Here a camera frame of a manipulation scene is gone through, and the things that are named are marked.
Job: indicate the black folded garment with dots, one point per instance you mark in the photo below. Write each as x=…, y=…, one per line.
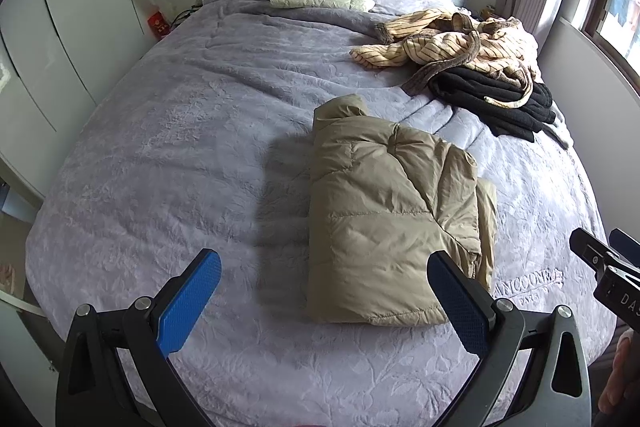
x=475, y=89

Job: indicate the red box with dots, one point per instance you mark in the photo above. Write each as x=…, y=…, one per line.
x=159, y=25

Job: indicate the person's right hand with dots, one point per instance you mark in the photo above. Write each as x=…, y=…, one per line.
x=617, y=372

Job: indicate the beige puffer jacket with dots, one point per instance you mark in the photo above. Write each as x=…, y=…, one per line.
x=375, y=207

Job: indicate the white wardrobe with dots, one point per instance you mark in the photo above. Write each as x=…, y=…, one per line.
x=75, y=7

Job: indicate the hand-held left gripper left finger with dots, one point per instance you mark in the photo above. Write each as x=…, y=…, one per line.
x=187, y=307

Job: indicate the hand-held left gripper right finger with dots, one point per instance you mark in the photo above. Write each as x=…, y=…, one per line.
x=457, y=302

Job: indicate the beige striped robe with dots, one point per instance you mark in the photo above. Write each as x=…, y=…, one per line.
x=430, y=47

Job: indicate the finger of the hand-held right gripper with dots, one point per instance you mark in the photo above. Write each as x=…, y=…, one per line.
x=592, y=249
x=627, y=242

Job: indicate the window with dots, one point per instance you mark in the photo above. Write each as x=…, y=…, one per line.
x=617, y=7

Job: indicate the lavender bed blanket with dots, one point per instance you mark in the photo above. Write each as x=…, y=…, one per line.
x=175, y=157

